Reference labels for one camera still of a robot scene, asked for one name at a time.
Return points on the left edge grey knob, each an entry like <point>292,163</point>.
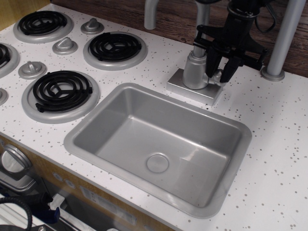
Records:
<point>3,96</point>

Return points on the left edge stove burner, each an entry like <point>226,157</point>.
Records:
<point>9,59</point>

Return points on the grey support pole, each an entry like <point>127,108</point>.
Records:
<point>273,71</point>

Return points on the grey stove knob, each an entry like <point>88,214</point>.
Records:
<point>65,47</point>
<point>32,70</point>
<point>92,27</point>

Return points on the back left stove burner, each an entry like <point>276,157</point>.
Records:
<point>43,27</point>

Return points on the silver oven dial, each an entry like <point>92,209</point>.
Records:
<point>14,163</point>

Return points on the back right stove burner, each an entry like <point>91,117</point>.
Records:
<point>114,51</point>

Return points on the top grey stove knob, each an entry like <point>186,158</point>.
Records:
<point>92,27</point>

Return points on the middle grey stove knob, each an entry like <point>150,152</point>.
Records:
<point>65,47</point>

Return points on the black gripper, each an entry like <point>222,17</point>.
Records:
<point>232,41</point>

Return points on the lower grey stove knob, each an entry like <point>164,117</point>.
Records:
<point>32,70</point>

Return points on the front right stove burner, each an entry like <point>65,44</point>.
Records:
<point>60,97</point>

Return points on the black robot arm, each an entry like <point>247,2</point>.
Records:
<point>247,4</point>

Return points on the silver faucet lever handle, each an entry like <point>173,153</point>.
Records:
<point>217,77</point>

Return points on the grey toy sink basin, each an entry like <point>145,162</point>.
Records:
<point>181,154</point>

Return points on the silver toy faucet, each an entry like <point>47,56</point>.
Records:
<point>192,82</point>

